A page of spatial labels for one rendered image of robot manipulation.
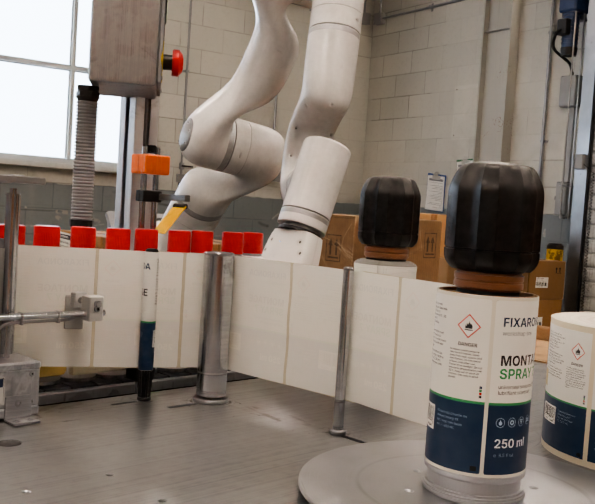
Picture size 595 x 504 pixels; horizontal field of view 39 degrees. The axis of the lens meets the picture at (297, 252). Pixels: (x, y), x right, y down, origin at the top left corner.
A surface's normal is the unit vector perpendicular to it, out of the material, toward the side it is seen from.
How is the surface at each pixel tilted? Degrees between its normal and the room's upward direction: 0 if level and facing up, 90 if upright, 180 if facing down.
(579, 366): 90
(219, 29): 90
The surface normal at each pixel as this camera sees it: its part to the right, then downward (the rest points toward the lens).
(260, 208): 0.55, 0.08
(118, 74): 0.17, 0.06
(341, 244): -0.73, -0.01
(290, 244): -0.59, -0.38
